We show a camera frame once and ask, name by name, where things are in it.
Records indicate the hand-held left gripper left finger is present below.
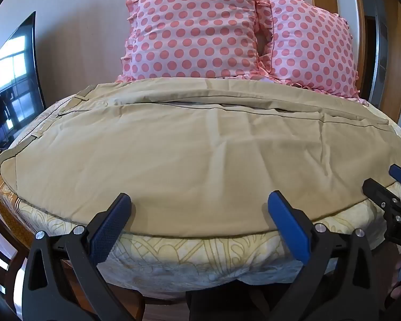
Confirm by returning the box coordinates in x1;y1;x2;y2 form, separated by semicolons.
23;193;132;321

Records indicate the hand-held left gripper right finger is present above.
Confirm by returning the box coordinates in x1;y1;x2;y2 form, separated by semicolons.
268;190;386;321

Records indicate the beige quilt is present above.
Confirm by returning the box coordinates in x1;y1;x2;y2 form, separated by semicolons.
0;77;398;238

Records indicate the bed with patterned sheet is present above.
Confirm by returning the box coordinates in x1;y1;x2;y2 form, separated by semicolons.
0;94;401;286

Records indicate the small pink polka dot pillow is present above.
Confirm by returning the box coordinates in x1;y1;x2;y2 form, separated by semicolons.
256;0;368;105

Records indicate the black television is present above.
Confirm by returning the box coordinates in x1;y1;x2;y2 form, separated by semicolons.
0;11;47;151

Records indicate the large pink polka dot pillow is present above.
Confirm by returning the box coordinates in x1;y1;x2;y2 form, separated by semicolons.
115;0;275;83

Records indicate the wooden bed frame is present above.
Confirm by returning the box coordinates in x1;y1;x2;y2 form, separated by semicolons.
0;170;148;321

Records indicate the wooden door frame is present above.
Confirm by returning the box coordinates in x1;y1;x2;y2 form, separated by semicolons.
309;0;401;121

